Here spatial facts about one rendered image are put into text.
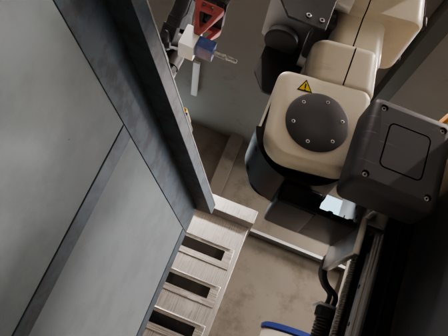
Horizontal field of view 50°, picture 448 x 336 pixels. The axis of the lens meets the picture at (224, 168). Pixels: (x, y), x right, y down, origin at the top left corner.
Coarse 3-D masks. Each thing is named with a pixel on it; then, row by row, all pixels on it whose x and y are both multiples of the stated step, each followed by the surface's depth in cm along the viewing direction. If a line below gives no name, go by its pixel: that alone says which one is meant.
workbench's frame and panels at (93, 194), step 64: (0, 0) 56; (64, 0) 66; (128, 0) 74; (0, 64) 59; (64, 64) 71; (128, 64) 88; (0, 128) 62; (64, 128) 75; (128, 128) 96; (0, 192) 66; (64, 192) 81; (128, 192) 105; (192, 192) 146; (0, 256) 70; (64, 256) 86; (128, 256) 115; (0, 320) 74; (64, 320) 94; (128, 320) 128
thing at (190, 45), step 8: (184, 32) 106; (192, 32) 106; (184, 40) 105; (192, 40) 106; (200, 40) 106; (208, 40) 106; (184, 48) 106; (192, 48) 105; (200, 48) 106; (208, 48) 106; (184, 56) 109; (192, 56) 108; (200, 56) 109; (208, 56) 108; (216, 56) 108; (224, 56) 107
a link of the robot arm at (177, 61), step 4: (168, 52) 152; (172, 52) 151; (176, 52) 151; (168, 56) 151; (172, 56) 150; (176, 56) 151; (180, 56) 152; (172, 60) 150; (176, 60) 151; (180, 60) 152; (172, 64) 150; (176, 64) 150; (180, 64) 152
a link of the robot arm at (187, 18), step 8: (176, 0) 147; (184, 0) 146; (192, 0) 146; (176, 8) 147; (184, 8) 146; (192, 8) 148; (168, 16) 149; (176, 16) 147; (184, 16) 147; (192, 16) 150; (168, 24) 148; (176, 24) 147; (184, 24) 149; (160, 32) 150; (176, 32) 148; (176, 40) 149
